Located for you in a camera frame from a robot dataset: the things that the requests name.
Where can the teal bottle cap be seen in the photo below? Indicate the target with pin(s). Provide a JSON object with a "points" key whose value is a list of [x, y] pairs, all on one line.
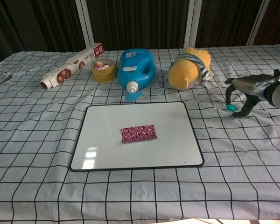
{"points": [[231, 108]]}

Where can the white frame post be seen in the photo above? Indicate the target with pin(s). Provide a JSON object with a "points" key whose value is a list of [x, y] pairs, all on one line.
{"points": [[85, 23], [191, 23], [257, 23]]}

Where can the yellow tape roll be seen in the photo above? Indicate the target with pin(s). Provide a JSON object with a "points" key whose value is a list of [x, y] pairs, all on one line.
{"points": [[102, 73]]}

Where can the blue flat plastic piece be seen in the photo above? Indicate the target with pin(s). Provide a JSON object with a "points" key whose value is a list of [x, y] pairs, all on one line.
{"points": [[133, 97]]}

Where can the red white patterned rectangular block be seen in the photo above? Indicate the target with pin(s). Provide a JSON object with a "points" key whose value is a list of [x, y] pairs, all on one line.
{"points": [[140, 134]]}

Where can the cling wrap box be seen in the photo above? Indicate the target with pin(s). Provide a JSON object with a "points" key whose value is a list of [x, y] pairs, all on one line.
{"points": [[70, 70]]}

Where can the white rectangular board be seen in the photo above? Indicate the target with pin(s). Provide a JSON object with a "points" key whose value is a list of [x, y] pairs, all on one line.
{"points": [[154, 154]]}

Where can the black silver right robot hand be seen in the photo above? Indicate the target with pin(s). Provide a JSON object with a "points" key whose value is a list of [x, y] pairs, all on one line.
{"points": [[252, 86]]}

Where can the blue detergent bottle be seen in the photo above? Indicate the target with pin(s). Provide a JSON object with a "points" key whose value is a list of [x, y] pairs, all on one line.
{"points": [[133, 70]]}

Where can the white black checked tablecloth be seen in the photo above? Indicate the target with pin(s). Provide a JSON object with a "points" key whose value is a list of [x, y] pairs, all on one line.
{"points": [[37, 140]]}

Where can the yellow plush toy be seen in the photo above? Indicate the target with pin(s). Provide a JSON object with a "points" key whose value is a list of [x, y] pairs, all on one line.
{"points": [[184, 72]]}

